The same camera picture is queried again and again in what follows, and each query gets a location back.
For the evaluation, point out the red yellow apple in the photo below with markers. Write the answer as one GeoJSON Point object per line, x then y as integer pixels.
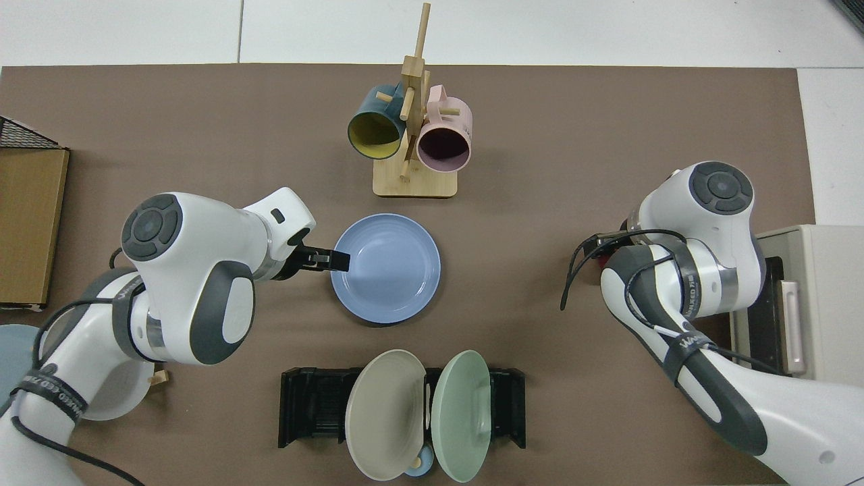
{"type": "Point", "coordinates": [597, 262]}

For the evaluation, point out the black dish rack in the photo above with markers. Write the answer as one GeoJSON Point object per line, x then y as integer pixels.
{"type": "Point", "coordinates": [310, 405]}

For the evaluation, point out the beige plate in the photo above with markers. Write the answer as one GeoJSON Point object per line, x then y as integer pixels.
{"type": "Point", "coordinates": [385, 418]}

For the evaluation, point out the wooden plate rack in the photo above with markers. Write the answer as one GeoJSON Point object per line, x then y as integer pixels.
{"type": "Point", "coordinates": [159, 376]}

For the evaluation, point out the pale green plate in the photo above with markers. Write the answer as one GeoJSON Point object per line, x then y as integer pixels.
{"type": "Point", "coordinates": [459, 418]}

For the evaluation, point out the grey white plate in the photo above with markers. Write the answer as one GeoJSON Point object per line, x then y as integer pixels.
{"type": "Point", "coordinates": [118, 398]}

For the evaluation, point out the light blue plate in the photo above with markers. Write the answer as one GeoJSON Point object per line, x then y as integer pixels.
{"type": "Point", "coordinates": [13, 358]}

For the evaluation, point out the wooden cup stand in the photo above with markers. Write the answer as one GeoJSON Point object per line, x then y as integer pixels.
{"type": "Point", "coordinates": [415, 182]}

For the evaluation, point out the dark teal mug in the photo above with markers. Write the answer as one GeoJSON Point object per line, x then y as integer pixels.
{"type": "Point", "coordinates": [374, 131]}

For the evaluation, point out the brown table cloth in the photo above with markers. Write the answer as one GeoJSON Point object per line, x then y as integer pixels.
{"type": "Point", "coordinates": [202, 135]}

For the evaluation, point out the pink mug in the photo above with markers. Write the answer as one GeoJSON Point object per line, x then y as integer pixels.
{"type": "Point", "coordinates": [442, 148]}

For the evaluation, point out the small blue round thing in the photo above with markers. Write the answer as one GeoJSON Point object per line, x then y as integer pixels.
{"type": "Point", "coordinates": [420, 466]}

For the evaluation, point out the pale toaster oven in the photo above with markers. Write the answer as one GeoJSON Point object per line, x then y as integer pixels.
{"type": "Point", "coordinates": [823, 297]}

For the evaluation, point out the dark grey corner object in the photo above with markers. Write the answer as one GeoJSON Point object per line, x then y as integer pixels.
{"type": "Point", "coordinates": [852, 12]}

